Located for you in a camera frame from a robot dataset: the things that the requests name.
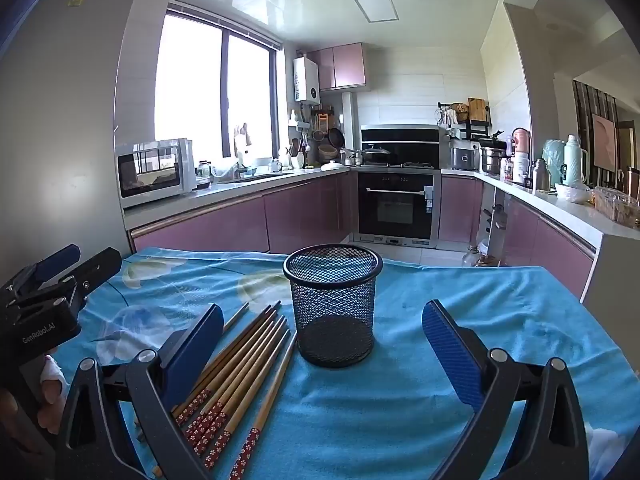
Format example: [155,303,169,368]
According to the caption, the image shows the black mesh utensil cup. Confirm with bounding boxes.
[283,244,384,368]

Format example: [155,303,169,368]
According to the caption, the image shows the grey refrigerator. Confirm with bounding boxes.
[0,0,156,321]

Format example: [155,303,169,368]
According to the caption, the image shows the clear food container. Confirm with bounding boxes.
[592,186,640,226]

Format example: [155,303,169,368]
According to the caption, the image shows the framed wall picture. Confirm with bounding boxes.
[590,112,621,173]

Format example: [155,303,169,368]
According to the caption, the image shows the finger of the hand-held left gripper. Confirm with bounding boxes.
[30,247,122,309]
[0,243,82,306]

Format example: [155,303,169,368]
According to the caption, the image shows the steel stock pot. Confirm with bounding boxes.
[480,145,508,176]

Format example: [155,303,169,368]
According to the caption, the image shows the black range hood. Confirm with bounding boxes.
[360,124,441,168]

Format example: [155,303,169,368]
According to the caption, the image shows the mint green bag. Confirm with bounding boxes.
[542,139,567,188]

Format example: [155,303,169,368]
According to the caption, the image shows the pink thermos jug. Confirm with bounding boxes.
[510,127,532,156]

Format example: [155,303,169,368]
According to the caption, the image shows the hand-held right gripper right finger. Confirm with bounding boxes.
[421,299,591,480]

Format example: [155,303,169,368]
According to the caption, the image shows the white microwave oven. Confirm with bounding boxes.
[116,137,197,209]

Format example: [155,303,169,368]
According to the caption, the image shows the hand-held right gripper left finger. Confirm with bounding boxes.
[52,302,226,480]

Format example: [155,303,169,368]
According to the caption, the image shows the pink wall cabinet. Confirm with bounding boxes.
[306,42,368,92]

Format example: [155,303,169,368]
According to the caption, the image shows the black built-in oven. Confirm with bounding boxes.
[356,169,441,243]

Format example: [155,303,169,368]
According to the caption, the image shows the wok with lid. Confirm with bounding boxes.
[361,144,392,165]

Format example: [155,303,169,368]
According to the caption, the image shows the kitchen window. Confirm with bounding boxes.
[155,2,283,161]

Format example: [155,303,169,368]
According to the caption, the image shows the white wall water heater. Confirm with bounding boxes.
[293,56,321,106]

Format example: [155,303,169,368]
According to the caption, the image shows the person's left hand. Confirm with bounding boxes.
[37,354,68,428]

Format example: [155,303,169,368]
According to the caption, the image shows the steel flask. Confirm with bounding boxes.
[531,158,550,192]

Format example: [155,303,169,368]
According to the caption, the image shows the ceiling light panel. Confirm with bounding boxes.
[349,0,401,23]

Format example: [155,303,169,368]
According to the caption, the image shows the blue printed tablecloth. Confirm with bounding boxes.
[50,245,640,480]

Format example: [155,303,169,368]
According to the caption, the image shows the pink base cabinet run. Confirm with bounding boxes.
[440,175,598,301]
[125,170,358,256]

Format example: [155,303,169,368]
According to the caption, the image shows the black countertop storage rack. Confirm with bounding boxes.
[437,97,493,141]

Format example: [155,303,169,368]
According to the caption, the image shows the mint green thermos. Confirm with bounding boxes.
[564,135,588,186]

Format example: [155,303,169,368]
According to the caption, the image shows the pile of wooden chopsticks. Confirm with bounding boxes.
[150,301,298,480]

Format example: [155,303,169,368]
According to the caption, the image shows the silver rice cooker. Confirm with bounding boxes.
[449,140,482,171]

